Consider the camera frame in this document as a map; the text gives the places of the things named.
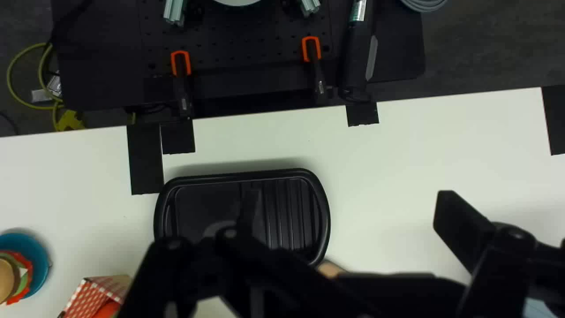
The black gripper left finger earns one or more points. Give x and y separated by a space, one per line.
195 277

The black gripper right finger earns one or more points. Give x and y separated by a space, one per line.
506 272

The black oven tray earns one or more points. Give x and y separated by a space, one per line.
294 206

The burger plush toy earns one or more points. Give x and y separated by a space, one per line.
13 280

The red patterned cardboard basket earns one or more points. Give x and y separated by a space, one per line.
94 294

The long black tape strip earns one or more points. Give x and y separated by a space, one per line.
146 160

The short black tape strip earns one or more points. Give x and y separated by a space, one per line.
363 114
179 137

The teal round plate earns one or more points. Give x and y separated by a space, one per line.
36 257

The orange black clamp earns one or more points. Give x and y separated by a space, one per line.
313 65
181 82

